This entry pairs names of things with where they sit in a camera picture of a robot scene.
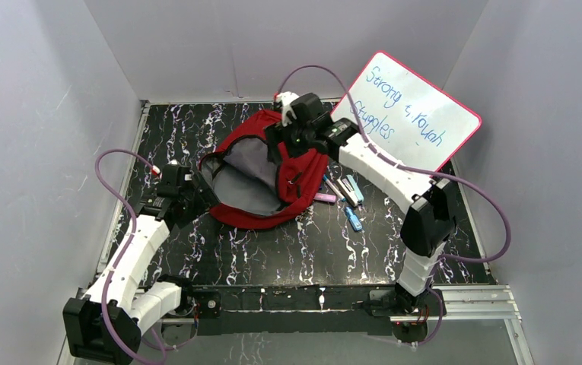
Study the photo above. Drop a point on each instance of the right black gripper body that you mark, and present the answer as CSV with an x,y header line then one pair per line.
x,y
297,139

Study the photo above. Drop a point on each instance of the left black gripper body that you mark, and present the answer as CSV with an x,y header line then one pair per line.
x,y
192,186

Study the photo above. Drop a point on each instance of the red backpack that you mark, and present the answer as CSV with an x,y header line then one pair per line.
x,y
253,192

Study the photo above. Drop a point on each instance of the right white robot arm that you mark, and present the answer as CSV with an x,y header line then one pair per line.
x,y
429,220

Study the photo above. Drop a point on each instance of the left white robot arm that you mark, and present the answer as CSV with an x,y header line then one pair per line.
x,y
107,323

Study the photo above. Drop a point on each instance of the grey light-blue stapler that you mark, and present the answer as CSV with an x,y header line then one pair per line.
x,y
350,190

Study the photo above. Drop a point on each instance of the blue-capped white marker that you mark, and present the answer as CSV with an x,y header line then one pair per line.
x,y
334,188

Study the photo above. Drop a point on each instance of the pink highlighter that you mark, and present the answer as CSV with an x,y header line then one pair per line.
x,y
327,198

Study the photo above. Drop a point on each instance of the pink-framed whiteboard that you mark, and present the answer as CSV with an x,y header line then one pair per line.
x,y
406,115

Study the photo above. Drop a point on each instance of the small blue stapler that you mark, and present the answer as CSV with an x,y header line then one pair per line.
x,y
353,219

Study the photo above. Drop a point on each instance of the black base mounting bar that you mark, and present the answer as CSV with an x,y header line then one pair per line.
x,y
295,309

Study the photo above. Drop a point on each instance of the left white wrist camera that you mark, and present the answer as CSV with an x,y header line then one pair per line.
x,y
165,169

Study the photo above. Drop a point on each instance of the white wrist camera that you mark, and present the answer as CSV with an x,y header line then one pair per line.
x,y
282,102
165,169

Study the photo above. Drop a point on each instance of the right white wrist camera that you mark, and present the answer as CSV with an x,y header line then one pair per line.
x,y
282,102

